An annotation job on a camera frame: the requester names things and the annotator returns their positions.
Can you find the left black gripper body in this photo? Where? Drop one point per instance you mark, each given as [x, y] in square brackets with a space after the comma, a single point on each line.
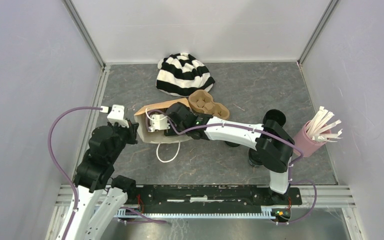
[126, 135]

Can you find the brown paper bag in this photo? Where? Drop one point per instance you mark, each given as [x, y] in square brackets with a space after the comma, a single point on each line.
[158, 137]

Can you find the black coffee cup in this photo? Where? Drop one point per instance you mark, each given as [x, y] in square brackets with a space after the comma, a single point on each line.
[275, 115]
[253, 158]

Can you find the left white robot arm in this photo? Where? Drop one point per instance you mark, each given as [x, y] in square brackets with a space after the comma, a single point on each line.
[86, 222]

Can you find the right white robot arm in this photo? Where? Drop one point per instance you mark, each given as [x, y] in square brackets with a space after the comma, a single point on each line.
[270, 145]

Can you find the remaining cardboard carrier stack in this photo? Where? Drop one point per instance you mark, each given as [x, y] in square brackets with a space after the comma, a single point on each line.
[202, 102]

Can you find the black white striped cloth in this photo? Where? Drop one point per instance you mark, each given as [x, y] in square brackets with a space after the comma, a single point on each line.
[181, 74]

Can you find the pink straw holder cup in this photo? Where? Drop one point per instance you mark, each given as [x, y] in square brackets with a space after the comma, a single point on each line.
[305, 143]

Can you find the white wrapped straws bundle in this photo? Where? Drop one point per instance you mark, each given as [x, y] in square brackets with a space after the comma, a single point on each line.
[318, 129]

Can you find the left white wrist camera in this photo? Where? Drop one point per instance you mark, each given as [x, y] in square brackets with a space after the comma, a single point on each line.
[116, 114]

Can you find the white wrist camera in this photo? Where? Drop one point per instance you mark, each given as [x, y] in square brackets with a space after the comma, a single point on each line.
[158, 122]
[116, 114]

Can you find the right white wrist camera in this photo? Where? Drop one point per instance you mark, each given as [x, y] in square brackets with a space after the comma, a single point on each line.
[158, 122]

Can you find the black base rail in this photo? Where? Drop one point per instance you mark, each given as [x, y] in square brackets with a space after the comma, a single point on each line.
[209, 199]

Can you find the left aluminium frame post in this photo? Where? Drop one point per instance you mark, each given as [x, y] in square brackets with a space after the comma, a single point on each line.
[74, 14]

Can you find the aluminium frame post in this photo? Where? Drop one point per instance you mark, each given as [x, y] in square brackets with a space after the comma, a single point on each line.
[74, 14]
[317, 31]

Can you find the right aluminium frame post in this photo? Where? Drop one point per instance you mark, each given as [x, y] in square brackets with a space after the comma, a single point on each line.
[317, 31]

